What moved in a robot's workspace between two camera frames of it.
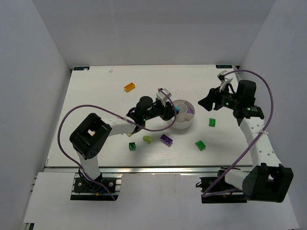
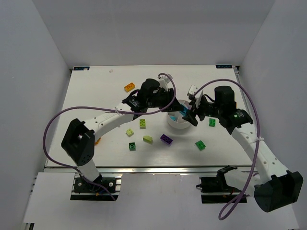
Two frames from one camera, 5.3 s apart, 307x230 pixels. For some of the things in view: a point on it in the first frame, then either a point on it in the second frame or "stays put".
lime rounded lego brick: (147, 138) stays put
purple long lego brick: (166, 139) stays put
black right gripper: (216, 97) to (198, 109)
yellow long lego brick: (129, 87) stays put
